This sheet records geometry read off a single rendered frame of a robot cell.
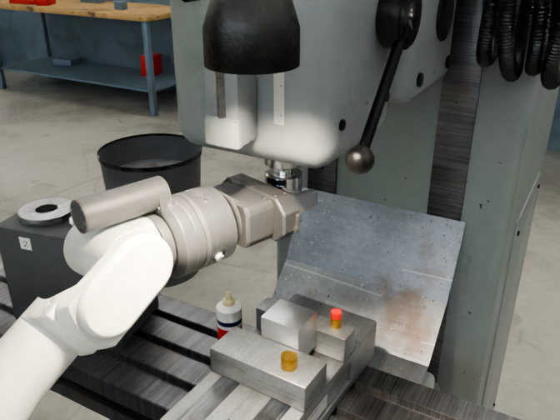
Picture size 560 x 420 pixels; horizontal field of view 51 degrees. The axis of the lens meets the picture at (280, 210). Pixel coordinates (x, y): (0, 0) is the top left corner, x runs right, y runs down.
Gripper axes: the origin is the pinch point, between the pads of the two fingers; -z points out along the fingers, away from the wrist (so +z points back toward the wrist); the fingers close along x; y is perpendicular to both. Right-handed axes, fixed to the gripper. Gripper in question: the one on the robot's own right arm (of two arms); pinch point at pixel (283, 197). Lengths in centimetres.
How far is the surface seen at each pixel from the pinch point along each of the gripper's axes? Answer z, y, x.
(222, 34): 21.4, -23.6, -16.2
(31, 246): 19.0, 15.7, 38.5
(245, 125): 10.5, -12.6, -5.4
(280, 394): 6.7, 23.4, -6.9
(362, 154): 3.4, -10.3, -14.8
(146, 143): -95, 64, 199
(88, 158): -133, 122, 350
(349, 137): 0.5, -10.5, -10.6
